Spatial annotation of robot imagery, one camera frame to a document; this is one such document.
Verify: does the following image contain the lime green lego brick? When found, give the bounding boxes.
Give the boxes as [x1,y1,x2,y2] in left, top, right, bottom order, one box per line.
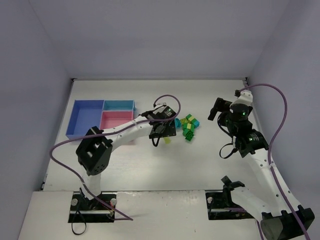
[163,137,171,144]

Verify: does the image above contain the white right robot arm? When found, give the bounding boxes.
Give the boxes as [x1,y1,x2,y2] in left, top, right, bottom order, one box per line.
[208,90,315,240]

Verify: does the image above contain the teal green lego stack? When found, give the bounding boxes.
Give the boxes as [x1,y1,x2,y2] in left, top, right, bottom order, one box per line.
[174,118,182,129]

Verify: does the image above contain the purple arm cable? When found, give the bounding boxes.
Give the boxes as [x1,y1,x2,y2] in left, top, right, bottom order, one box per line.
[242,83,312,240]
[49,94,181,222]

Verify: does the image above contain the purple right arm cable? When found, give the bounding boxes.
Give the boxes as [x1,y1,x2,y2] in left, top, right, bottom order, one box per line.
[242,83,312,240]

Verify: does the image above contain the green yellow teal lego cluster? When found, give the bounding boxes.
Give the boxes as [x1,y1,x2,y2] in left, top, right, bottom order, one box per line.
[180,114,200,142]

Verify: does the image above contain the blue plastic bin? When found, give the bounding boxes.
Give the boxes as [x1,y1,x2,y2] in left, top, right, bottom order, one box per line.
[66,100,104,139]

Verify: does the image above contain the pink plastic bin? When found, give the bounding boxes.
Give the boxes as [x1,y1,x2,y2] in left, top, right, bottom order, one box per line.
[99,111,135,130]

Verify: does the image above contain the teal plastic bin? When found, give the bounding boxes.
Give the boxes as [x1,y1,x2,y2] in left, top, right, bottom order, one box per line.
[103,100,136,112]

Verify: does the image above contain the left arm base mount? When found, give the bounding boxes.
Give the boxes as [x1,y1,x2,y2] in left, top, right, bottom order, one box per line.
[68,191,115,223]

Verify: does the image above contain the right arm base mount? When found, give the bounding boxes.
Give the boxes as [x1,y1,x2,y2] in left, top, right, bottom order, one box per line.
[205,190,254,221]

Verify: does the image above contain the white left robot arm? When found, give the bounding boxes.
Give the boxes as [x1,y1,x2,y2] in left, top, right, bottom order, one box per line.
[75,103,177,200]

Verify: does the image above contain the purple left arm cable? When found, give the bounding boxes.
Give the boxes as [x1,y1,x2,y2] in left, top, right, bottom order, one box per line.
[49,94,181,222]

